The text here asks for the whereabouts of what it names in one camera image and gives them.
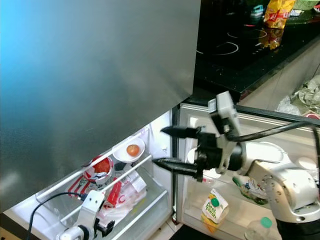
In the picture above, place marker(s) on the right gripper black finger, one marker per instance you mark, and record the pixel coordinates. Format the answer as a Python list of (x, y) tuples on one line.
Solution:
[(180, 167), (182, 132)]

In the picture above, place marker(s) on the white lidded paper cup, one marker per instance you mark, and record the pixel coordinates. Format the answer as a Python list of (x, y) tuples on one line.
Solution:
[(191, 154)]

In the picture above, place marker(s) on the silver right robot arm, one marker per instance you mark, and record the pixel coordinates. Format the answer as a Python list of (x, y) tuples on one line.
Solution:
[(285, 187)]

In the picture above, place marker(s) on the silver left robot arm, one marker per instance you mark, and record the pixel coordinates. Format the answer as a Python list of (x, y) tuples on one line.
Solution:
[(72, 235)]

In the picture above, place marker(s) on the grey steel fridge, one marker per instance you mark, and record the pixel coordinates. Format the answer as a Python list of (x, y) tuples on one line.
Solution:
[(90, 90)]

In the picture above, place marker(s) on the red white plastic bag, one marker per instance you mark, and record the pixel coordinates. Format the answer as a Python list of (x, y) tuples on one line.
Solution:
[(127, 192)]

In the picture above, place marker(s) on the orange red tomato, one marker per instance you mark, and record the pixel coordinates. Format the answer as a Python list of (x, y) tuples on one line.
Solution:
[(133, 150)]

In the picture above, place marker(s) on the green chicken stock packet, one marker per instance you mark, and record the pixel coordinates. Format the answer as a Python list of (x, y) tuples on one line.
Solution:
[(250, 190)]

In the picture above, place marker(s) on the green yellow juice carton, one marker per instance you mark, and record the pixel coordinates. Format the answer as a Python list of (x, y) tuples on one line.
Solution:
[(214, 210)]

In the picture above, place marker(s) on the plain white plastic bag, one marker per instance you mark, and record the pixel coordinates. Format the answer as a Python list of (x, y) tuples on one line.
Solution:
[(267, 152)]

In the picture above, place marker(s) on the red white paper bucket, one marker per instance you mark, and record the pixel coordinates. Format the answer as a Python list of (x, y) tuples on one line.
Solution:
[(101, 167)]

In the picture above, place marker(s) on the black kitchen counter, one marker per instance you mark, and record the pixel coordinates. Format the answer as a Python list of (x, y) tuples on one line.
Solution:
[(245, 85)]

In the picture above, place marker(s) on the clear bottle green cap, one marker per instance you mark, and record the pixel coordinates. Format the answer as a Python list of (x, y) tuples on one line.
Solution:
[(261, 230)]

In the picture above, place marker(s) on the black induction cooktop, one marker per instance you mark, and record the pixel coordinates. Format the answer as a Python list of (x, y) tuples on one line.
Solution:
[(235, 45)]

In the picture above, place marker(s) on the grey green bin bag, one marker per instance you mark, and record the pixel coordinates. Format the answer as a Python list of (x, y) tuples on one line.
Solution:
[(305, 97)]

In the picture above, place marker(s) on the small teal item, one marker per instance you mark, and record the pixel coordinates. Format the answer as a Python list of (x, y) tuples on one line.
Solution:
[(256, 11)]

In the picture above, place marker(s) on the yellow red snack bag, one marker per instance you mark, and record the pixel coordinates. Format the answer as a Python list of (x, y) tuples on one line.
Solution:
[(279, 12)]

